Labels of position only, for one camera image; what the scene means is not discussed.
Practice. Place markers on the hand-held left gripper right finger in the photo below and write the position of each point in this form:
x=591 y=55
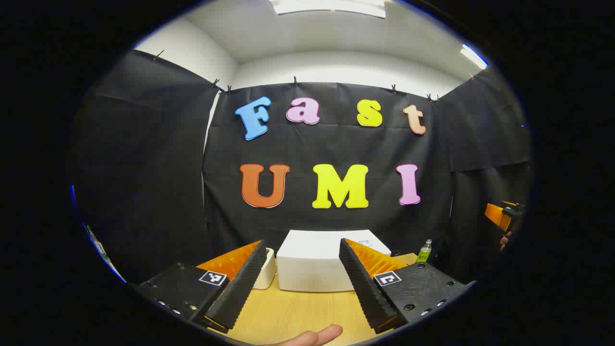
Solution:
x=365 y=288

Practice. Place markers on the black backdrop cloth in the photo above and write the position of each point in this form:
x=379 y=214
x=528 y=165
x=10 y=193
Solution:
x=144 y=168

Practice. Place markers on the small ceiling light panel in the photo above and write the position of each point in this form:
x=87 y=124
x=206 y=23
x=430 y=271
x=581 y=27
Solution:
x=473 y=55

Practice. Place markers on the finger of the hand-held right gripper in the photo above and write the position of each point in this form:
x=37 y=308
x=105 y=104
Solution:
x=495 y=215

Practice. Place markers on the white microwave oven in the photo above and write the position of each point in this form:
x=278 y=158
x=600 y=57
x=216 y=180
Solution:
x=312 y=262

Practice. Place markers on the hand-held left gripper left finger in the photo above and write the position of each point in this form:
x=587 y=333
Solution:
x=240 y=288

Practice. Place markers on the long ceiling light panel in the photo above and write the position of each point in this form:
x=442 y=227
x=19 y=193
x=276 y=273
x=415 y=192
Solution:
x=331 y=6

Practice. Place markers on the white toaster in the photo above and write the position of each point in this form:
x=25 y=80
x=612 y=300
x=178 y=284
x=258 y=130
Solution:
x=268 y=275

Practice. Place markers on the green drink bottle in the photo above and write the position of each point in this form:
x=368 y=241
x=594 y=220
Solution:
x=424 y=253

